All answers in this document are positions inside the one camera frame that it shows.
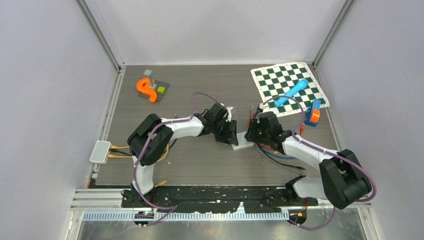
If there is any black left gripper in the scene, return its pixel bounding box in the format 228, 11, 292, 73
211, 119, 238, 145

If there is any white network switch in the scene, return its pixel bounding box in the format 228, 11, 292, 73
231, 131, 255, 151

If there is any blue ethernet cable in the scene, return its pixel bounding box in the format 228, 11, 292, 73
253, 110, 297, 161

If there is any black ethernet cable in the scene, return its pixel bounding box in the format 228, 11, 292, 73
254, 144, 307, 171

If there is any yellow ethernet cable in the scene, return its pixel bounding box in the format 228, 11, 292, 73
107, 144, 170, 189

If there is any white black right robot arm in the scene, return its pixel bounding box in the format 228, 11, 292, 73
245, 112, 376, 210

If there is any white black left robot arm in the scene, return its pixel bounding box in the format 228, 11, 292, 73
127, 103, 239, 207

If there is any green white chessboard mat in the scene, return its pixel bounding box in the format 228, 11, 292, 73
250, 62, 330, 117

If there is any light blue toy microphone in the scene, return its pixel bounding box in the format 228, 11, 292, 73
274, 78, 309, 108

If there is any grey lego baseplate with bricks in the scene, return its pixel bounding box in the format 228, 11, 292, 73
136, 77, 170, 103

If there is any orange S-shaped toy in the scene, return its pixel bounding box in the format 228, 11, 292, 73
136, 78, 158, 103

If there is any small grey lego tile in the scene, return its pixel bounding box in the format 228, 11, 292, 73
143, 69, 152, 76

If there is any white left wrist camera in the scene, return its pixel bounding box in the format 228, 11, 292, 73
224, 106, 235, 122

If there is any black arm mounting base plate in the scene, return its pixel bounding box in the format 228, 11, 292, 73
121, 185, 318, 214

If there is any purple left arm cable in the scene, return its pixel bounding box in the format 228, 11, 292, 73
132, 92, 226, 227

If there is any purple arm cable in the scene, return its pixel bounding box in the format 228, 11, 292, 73
261, 95, 378, 231
132, 92, 226, 227

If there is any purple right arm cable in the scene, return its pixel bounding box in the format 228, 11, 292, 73
261, 95, 378, 231

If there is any aluminium frame rail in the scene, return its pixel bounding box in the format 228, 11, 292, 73
69, 185, 373, 212

